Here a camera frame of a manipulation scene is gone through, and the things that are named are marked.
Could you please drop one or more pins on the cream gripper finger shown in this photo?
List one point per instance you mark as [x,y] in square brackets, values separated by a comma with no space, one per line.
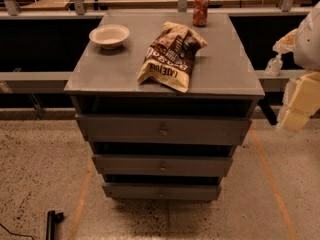
[301,100]

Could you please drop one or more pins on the brown chip bag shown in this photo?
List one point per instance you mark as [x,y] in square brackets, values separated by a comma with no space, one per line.
[170,58]

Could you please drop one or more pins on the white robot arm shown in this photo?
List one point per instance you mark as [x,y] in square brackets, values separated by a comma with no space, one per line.
[304,42]

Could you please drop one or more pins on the red soda can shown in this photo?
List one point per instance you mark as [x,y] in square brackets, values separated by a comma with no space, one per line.
[200,12]

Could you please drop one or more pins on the clear sanitizer bottle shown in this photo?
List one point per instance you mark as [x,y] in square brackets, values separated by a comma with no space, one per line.
[274,66]

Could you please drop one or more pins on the middle grey drawer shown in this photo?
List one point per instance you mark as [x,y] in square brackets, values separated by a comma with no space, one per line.
[162,165]

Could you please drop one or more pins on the grey drawer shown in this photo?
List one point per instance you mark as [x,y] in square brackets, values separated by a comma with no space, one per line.
[163,129]
[161,192]
[162,165]

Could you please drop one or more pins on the white paper bowl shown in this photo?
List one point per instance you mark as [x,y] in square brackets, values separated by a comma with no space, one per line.
[109,36]

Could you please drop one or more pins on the top grey drawer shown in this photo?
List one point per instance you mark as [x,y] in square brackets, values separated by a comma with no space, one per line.
[163,129]

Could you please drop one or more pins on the bottom grey drawer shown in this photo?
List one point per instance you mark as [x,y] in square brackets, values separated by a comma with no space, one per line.
[161,192]

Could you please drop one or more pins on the metal railing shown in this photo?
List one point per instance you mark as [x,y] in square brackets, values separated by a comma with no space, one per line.
[40,12]

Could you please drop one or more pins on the black floor post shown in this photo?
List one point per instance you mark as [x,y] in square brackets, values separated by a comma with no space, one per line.
[53,219]

